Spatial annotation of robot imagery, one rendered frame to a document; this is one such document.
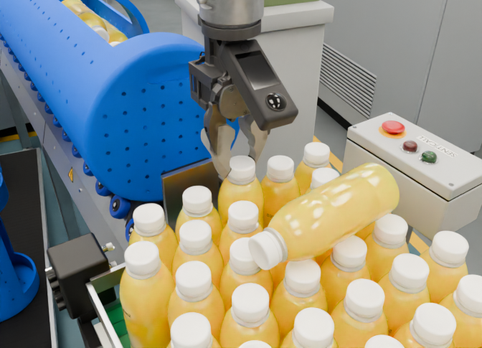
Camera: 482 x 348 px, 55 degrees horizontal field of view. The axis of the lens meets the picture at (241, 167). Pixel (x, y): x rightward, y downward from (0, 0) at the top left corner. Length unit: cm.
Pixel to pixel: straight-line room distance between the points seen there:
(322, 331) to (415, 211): 31
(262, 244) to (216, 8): 26
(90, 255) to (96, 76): 26
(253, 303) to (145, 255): 14
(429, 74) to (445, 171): 164
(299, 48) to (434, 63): 118
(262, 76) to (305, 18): 66
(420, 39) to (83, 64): 178
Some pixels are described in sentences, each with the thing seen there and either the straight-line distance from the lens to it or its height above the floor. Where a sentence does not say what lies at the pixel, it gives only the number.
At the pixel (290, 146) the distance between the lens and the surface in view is 135.
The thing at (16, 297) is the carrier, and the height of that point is 23.
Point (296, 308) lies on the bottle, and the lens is 54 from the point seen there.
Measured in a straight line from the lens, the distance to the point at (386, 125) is 78.
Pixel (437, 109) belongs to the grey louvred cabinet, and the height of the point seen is 41.
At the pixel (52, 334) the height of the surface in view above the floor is 15.
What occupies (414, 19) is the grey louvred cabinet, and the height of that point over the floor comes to 82.
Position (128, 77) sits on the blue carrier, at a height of 120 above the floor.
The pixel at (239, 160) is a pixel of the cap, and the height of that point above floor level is 112.
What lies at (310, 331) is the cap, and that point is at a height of 109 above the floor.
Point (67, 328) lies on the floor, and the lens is 194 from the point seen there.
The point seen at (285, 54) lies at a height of 104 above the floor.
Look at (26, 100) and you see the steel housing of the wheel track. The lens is 147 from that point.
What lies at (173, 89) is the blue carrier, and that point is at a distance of 74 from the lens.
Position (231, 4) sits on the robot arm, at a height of 134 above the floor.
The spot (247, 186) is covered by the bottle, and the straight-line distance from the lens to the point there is 65.
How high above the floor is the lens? 148
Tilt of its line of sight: 35 degrees down
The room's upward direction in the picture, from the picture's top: straight up
